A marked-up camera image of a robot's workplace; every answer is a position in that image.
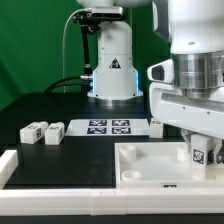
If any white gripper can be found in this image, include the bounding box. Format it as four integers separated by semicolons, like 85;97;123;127
147;59;224;165

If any black camera on stand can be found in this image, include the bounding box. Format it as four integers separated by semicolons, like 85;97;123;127
72;6;125;76

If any white U-shaped obstacle frame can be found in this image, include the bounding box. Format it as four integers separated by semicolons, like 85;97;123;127
0;150;224;216

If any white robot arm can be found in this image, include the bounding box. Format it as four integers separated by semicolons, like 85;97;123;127
76;0;224;143

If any white sheet with markers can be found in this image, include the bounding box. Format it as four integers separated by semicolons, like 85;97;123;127
66;119;149;136

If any white thin cable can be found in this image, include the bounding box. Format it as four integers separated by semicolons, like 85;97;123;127
61;8;91;94

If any black cable bundle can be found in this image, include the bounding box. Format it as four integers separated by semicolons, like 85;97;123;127
43;75;93;94

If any white square table top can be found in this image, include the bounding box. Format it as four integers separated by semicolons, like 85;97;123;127
115;142;224;188

